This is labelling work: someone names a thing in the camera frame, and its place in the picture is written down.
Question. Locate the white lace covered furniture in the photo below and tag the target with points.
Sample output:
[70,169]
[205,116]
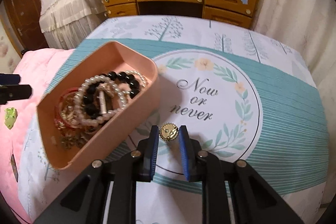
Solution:
[66,23]

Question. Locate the pink jewelry box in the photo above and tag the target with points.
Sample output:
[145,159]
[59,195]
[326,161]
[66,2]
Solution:
[128,68]

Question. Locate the pink blanket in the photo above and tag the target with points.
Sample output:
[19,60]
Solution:
[36,68]

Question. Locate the cream curtain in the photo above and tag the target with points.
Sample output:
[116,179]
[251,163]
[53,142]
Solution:
[308,26]

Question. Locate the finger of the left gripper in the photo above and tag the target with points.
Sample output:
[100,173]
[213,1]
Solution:
[14,93]
[9,79]

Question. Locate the teal white printed tablecloth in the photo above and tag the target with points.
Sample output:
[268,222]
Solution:
[241,94]

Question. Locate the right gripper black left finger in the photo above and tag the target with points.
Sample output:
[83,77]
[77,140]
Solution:
[105,192]

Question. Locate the brown wooden door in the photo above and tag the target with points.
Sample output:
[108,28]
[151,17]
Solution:
[24,18]

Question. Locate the green small object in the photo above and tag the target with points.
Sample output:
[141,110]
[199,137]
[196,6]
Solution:
[10,117]

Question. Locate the round gold brooch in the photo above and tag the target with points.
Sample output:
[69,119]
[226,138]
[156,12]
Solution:
[168,132]

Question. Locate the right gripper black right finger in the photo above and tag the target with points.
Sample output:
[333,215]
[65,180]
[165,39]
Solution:
[232,192]

